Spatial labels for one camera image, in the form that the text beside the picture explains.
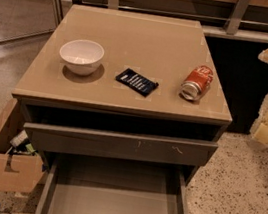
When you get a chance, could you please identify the dark blue rxbar wrapper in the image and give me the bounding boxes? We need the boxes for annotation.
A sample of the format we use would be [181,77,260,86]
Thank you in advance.
[115,68,159,97]

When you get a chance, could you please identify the grey open middle drawer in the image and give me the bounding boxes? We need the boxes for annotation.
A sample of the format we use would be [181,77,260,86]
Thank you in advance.
[35,154,188,214]

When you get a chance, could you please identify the grey drawer cabinet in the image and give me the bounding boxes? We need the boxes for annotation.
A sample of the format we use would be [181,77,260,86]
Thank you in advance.
[2,0,248,192]

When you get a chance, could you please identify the grey top drawer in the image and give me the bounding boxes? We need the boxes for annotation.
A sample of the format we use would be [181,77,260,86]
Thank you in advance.
[24,123,218,166]

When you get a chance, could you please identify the orange soda can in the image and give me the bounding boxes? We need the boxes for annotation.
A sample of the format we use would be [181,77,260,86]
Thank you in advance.
[180,65,214,101]

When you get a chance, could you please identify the white ceramic bowl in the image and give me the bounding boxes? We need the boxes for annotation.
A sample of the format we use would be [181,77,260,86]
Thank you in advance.
[59,39,104,76]

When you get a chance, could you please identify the items inside cardboard box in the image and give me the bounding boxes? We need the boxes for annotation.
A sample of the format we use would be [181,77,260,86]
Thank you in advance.
[6,130,38,156]

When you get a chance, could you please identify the brown cardboard box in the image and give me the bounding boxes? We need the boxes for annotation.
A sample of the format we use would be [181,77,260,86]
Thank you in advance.
[0,99,45,193]

